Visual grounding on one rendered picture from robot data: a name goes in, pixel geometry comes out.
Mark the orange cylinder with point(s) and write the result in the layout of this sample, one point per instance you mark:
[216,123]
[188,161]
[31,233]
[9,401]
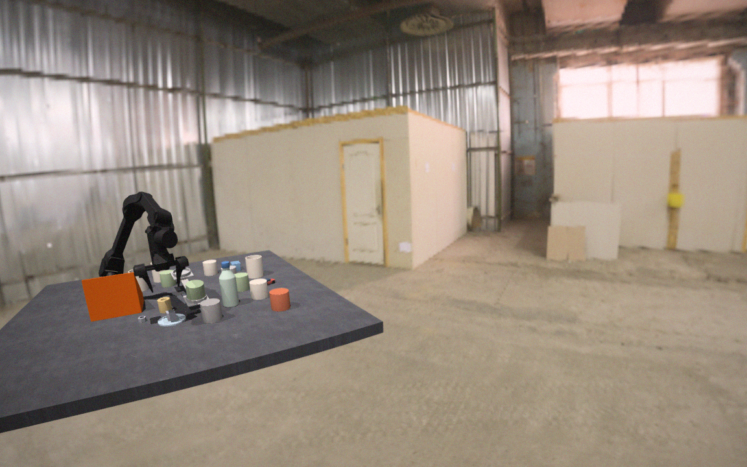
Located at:
[279,299]

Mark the pale green cylinder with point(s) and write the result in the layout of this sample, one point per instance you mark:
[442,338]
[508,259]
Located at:
[242,280]

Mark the light green cylinder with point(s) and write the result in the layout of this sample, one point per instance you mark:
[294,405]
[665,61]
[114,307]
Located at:
[167,279]
[195,289]

